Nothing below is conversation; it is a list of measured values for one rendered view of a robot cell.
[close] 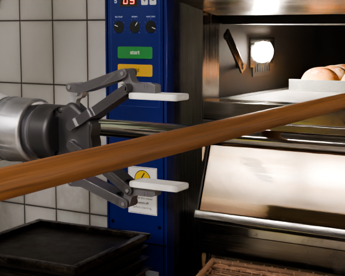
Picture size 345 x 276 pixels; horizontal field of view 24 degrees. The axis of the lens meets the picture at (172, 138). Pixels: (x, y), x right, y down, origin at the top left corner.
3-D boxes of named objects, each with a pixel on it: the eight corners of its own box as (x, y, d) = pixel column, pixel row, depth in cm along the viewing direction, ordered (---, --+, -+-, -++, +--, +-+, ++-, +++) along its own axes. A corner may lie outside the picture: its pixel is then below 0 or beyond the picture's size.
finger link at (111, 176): (69, 137, 104) (64, 146, 104) (129, 190, 99) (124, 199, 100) (87, 134, 107) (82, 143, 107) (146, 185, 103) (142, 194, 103)
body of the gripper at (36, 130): (58, 98, 111) (113, 101, 106) (59, 158, 112) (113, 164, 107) (22, 102, 105) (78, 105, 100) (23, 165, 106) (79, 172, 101)
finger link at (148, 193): (121, 184, 101) (121, 207, 102) (154, 188, 99) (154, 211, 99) (127, 182, 103) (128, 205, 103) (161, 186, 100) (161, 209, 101)
